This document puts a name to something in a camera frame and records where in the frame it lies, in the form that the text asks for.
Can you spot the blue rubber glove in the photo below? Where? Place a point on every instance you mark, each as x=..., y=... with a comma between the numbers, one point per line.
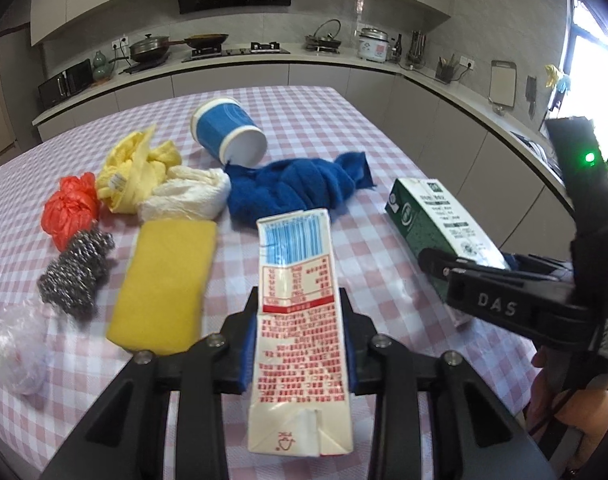
x=563, y=84

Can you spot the black microwave oven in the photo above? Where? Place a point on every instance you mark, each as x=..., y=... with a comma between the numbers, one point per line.
x=64, y=82

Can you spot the grey cutting board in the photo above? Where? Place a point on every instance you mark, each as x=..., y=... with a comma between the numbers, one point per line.
x=501, y=85

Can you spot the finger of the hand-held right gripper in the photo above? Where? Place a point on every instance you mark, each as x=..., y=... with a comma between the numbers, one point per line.
x=538, y=266
x=436, y=260

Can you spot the clear plastic bag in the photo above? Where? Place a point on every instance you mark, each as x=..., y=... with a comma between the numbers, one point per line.
x=19, y=350

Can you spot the dark utensil holder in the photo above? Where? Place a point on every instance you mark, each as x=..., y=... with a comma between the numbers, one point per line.
x=446, y=72

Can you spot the pink checkered tablecloth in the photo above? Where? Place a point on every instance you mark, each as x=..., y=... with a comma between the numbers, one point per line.
x=334, y=125

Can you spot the white wall socket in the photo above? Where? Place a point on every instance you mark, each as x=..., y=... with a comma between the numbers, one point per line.
x=467, y=64
x=120, y=41

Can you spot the green ceramic vase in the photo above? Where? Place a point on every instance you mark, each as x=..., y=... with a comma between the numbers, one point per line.
x=101, y=67

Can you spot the blue towel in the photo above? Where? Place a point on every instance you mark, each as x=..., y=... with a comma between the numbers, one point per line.
x=284, y=185

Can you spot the person's right hand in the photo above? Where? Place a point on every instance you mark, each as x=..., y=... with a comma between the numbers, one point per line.
x=578, y=405

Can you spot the dark glass bottle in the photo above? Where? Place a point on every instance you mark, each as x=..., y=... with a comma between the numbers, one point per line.
x=398, y=50

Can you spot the yellow plastic bag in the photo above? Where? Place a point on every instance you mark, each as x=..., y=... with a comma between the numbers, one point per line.
x=129, y=170

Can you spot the black induction cooker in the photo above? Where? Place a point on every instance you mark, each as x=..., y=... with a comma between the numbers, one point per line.
x=144, y=66

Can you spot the green white carton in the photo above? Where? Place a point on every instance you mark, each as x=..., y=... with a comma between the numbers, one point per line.
x=433, y=220

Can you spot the kettle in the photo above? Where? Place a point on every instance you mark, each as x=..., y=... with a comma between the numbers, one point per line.
x=324, y=40

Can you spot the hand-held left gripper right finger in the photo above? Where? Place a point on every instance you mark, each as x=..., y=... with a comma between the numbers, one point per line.
x=350, y=360

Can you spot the red plastic bag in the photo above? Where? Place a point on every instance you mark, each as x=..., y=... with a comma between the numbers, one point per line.
x=69, y=210

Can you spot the white kitchen counter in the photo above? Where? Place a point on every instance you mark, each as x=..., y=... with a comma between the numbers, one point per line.
x=433, y=110

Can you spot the blue paper cup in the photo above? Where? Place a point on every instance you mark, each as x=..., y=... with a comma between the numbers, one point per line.
x=224, y=127

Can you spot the gas stove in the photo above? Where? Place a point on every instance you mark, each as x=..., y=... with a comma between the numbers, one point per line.
x=234, y=52

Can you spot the white red-print milk carton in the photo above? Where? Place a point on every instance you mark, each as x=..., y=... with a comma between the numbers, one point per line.
x=299, y=335

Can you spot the white plastic bag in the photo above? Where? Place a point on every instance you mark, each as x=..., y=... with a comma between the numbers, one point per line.
x=184, y=195

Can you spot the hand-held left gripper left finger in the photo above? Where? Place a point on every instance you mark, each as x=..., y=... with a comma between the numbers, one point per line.
x=249, y=350

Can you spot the black wok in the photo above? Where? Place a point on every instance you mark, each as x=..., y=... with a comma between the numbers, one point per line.
x=206, y=39

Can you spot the black pot with glass lid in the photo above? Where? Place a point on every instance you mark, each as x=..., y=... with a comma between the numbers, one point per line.
x=149, y=49

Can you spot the metal utensil rack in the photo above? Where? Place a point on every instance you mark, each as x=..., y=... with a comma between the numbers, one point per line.
x=416, y=50

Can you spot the steel kitchen sink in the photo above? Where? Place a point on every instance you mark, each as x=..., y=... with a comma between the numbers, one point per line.
x=538, y=150

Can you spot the yellow sponge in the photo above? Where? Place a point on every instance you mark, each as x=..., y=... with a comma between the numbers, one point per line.
x=159, y=285

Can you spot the kitchen window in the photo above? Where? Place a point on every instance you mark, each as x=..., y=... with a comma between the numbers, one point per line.
x=591, y=70

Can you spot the white rice cooker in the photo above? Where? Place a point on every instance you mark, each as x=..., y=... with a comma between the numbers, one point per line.
x=372, y=45

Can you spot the yellow rubber glove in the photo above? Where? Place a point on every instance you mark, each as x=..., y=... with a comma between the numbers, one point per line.
x=552, y=75

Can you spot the steel wool scrubber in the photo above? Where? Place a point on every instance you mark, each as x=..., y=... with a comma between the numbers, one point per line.
x=74, y=270

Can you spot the black cleaver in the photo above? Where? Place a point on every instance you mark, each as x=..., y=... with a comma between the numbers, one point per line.
x=531, y=95

